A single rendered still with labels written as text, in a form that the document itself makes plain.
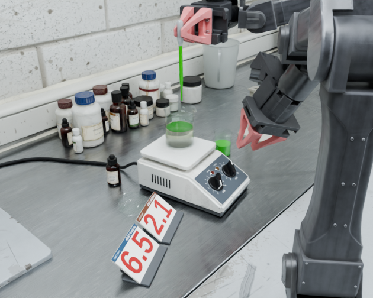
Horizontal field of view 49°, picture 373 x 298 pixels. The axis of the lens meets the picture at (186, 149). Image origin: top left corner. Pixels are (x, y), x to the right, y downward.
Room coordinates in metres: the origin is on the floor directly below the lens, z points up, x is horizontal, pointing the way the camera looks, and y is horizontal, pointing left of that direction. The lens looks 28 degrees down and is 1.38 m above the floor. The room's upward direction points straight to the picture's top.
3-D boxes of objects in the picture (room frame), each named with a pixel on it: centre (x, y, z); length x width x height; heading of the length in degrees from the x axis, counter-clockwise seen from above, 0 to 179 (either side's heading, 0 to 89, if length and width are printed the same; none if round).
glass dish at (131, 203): (0.65, 0.11, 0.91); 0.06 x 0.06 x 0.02
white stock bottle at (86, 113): (0.94, 0.25, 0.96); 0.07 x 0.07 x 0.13
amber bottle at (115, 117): (1.01, 0.18, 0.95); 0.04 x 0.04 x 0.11
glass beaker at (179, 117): (0.76, 0.01, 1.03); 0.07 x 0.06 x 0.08; 60
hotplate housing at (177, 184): (0.73, -0.01, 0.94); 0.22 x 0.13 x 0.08; 58
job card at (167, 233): (0.60, 0.05, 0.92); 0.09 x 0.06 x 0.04; 164
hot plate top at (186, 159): (0.74, 0.02, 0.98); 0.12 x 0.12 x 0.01; 58
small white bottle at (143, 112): (1.04, 0.12, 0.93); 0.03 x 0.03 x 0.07
